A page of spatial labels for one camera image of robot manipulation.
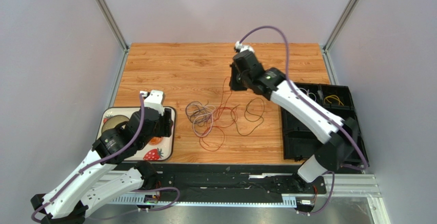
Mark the dark brown wire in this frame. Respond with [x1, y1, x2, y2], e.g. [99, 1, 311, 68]
[230, 97, 266, 137]

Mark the red wire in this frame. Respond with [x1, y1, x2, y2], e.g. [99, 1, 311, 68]
[198, 76, 240, 152]

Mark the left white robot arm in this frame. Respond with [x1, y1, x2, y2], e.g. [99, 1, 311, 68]
[31, 107, 174, 223]

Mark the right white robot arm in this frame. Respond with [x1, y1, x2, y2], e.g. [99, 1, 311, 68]
[229, 49, 368, 183]

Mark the strawberry print white tray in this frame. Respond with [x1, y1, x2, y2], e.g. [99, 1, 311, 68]
[96, 107, 176, 161]

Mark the cream enamel bowl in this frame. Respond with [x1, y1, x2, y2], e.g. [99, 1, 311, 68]
[101, 115, 129, 133]

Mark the black compartment organizer bin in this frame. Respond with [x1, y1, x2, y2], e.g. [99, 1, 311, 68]
[281, 83, 358, 161]

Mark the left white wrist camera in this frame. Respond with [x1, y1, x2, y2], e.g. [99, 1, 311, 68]
[140, 90, 165, 115]

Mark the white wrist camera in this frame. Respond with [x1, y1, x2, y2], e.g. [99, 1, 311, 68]
[140, 90, 165, 115]
[234, 41, 255, 53]

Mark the black thin wire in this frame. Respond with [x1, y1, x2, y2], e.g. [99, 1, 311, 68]
[189, 102, 214, 126]

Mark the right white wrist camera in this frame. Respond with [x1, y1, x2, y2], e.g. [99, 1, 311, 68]
[234, 41, 255, 53]

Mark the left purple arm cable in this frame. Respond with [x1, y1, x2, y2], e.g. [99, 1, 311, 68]
[31, 93, 180, 222]

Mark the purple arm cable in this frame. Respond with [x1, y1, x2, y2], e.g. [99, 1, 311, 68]
[31, 93, 180, 222]
[237, 26, 370, 216]

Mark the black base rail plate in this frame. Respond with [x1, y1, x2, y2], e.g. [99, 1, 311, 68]
[152, 162, 329, 204]

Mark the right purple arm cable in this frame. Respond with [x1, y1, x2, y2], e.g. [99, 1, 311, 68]
[237, 26, 370, 216]

